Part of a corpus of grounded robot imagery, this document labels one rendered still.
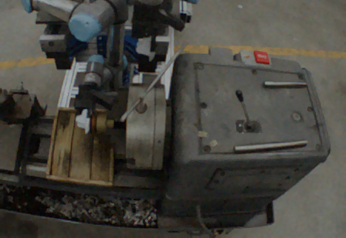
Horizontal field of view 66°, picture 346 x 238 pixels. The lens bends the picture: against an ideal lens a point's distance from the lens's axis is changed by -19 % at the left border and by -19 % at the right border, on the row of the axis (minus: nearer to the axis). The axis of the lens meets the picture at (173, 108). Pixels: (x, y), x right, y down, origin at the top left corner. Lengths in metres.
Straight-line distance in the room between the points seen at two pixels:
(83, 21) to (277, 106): 0.74
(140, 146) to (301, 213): 1.71
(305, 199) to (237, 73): 1.59
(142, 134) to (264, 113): 0.42
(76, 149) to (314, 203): 1.89
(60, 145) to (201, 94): 0.67
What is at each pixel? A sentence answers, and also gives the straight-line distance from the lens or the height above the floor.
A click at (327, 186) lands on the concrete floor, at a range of 2.71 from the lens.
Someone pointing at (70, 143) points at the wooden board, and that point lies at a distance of 1.40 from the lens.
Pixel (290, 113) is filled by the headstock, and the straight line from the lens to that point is 1.15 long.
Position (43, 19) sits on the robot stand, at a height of 1.16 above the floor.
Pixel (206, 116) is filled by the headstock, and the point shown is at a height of 1.25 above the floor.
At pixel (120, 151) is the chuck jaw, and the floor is 1.12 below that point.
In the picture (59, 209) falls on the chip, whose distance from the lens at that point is 1.67.
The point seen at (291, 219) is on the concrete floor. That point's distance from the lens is 2.44.
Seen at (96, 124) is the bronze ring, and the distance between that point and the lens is 1.17.
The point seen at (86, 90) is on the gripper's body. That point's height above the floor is 1.09.
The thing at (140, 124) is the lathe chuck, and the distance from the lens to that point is 1.04.
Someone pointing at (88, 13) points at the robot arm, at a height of 1.43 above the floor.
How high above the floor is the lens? 2.12
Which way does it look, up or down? 56 degrees down
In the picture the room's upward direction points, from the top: 11 degrees clockwise
